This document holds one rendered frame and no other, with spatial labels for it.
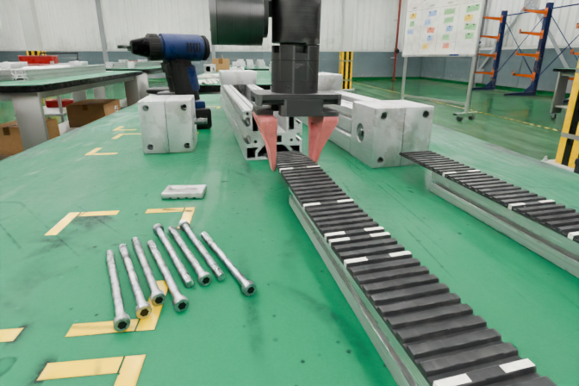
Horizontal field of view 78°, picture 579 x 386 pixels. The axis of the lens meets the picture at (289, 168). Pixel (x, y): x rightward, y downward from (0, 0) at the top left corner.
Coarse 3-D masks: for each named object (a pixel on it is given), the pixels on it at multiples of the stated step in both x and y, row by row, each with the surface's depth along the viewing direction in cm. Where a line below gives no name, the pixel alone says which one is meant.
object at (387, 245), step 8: (376, 240) 27; (384, 240) 27; (392, 240) 27; (336, 248) 26; (344, 248) 26; (352, 248) 26; (360, 248) 27; (368, 248) 26; (376, 248) 26; (384, 248) 26; (392, 248) 26; (400, 248) 26; (344, 256) 25; (352, 256) 25; (360, 256) 26; (368, 256) 26
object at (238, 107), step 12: (252, 84) 112; (228, 96) 90; (240, 96) 78; (228, 108) 93; (240, 108) 63; (228, 120) 97; (240, 120) 63; (252, 120) 66; (288, 120) 61; (240, 132) 68; (252, 132) 60; (288, 132) 61; (300, 132) 62; (240, 144) 67; (252, 144) 60; (264, 144) 61; (288, 144) 62; (300, 144) 62; (252, 156) 62; (264, 156) 62
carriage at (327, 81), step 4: (320, 72) 103; (324, 72) 103; (328, 72) 103; (320, 76) 92; (324, 76) 92; (328, 76) 93; (332, 76) 93; (336, 76) 93; (340, 76) 93; (320, 80) 92; (324, 80) 93; (328, 80) 93; (332, 80) 93; (336, 80) 93; (340, 80) 94; (320, 84) 93; (324, 84) 93; (328, 84) 93; (332, 84) 94; (336, 84) 94; (340, 84) 94; (320, 88) 93; (324, 88) 93; (328, 88) 94; (332, 88) 94; (336, 88) 94; (340, 88) 94
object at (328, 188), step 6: (312, 186) 38; (318, 186) 38; (324, 186) 38; (330, 186) 38; (336, 186) 38; (294, 192) 37; (300, 192) 37; (306, 192) 37; (312, 192) 37; (318, 192) 37; (324, 192) 37
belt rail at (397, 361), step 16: (304, 224) 36; (320, 240) 32; (336, 256) 27; (336, 272) 28; (352, 288) 26; (352, 304) 25; (368, 304) 22; (368, 320) 22; (384, 336) 21; (384, 352) 20; (400, 352) 19; (400, 368) 19; (416, 368) 17; (400, 384) 19; (416, 384) 18
